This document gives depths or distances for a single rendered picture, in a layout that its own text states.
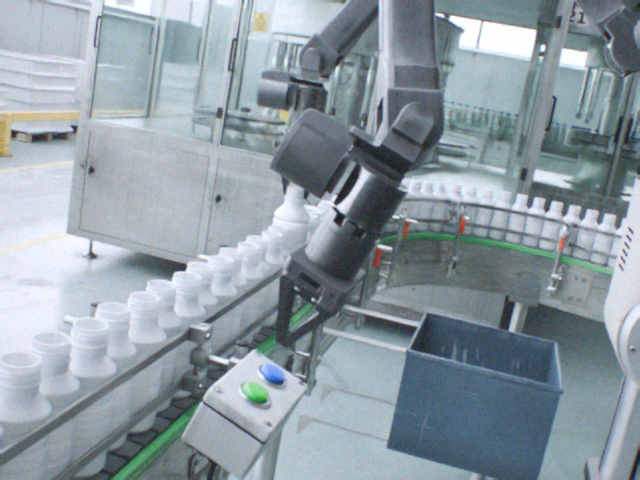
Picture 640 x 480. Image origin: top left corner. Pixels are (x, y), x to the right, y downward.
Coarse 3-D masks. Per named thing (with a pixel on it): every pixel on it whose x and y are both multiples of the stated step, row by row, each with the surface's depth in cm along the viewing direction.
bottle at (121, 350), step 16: (112, 304) 86; (112, 320) 83; (128, 320) 85; (112, 336) 84; (128, 336) 86; (112, 352) 83; (128, 352) 84; (128, 384) 86; (128, 400) 86; (112, 416) 85; (112, 448) 86
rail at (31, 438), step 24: (216, 312) 105; (240, 336) 119; (144, 360) 85; (120, 384) 81; (72, 408) 72; (144, 408) 89; (48, 432) 68; (120, 432) 83; (0, 456) 62; (96, 456) 79
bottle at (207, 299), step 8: (192, 264) 108; (200, 264) 109; (208, 264) 109; (192, 272) 106; (200, 272) 106; (208, 272) 106; (200, 280) 106; (208, 280) 107; (200, 288) 106; (208, 288) 107; (200, 296) 106; (208, 296) 107; (208, 304) 106; (216, 304) 108; (208, 312) 107; (208, 344) 109
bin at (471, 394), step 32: (448, 320) 182; (416, 352) 154; (448, 352) 184; (480, 352) 182; (512, 352) 180; (544, 352) 178; (416, 384) 155; (448, 384) 153; (480, 384) 152; (512, 384) 150; (544, 384) 148; (416, 416) 156; (448, 416) 155; (480, 416) 153; (512, 416) 151; (544, 416) 150; (416, 448) 157; (448, 448) 156; (480, 448) 154; (512, 448) 152; (544, 448) 151
